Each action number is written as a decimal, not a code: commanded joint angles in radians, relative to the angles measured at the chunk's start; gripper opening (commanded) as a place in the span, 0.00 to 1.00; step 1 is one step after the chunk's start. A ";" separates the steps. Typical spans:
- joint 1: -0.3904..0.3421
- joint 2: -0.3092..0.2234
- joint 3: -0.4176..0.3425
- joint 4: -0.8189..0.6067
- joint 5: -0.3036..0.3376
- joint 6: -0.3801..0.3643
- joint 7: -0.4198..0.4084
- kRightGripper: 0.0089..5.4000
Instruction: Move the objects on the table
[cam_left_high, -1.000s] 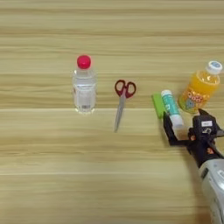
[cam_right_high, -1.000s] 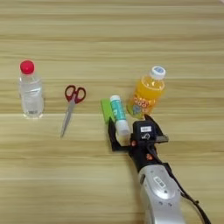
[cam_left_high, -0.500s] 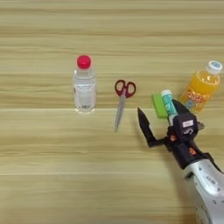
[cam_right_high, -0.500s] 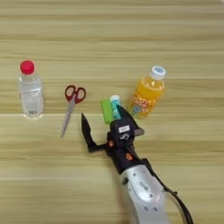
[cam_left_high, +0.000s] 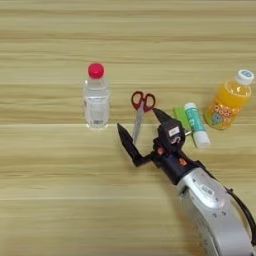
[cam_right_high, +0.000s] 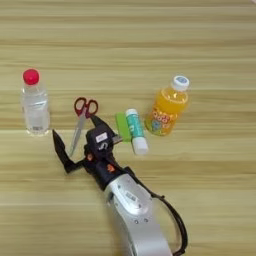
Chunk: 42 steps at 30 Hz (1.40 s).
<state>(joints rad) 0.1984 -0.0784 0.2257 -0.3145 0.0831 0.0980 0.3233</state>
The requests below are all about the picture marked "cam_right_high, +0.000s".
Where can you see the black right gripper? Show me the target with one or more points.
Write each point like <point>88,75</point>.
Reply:
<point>100,170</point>

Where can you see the clear water bottle red cap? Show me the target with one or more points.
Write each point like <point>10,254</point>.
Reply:
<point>35,106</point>

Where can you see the teal and white glue stick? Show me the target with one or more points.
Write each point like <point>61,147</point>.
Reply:
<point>136,128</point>

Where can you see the orange juice bottle white cap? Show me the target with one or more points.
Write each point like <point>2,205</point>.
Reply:
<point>166,111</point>

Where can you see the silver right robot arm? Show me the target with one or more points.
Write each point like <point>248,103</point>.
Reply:
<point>140,220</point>

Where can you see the green eraser block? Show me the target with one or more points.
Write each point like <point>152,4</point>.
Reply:
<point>122,126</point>

